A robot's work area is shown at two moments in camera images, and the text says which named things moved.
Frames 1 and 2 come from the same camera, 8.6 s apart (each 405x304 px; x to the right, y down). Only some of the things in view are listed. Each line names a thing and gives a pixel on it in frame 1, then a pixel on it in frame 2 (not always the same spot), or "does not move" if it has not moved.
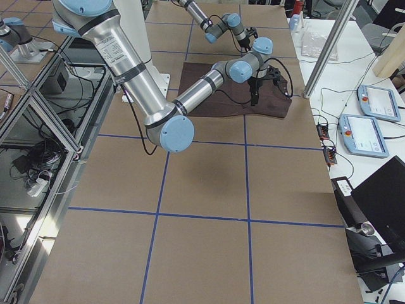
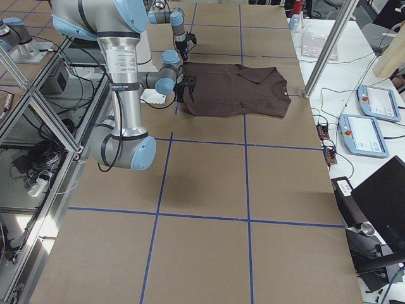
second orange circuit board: [330, 156] does not move
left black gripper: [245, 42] → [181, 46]
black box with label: [350, 211] does not move
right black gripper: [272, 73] → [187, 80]
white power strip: [36, 189] does not move
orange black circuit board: [323, 131] does not move
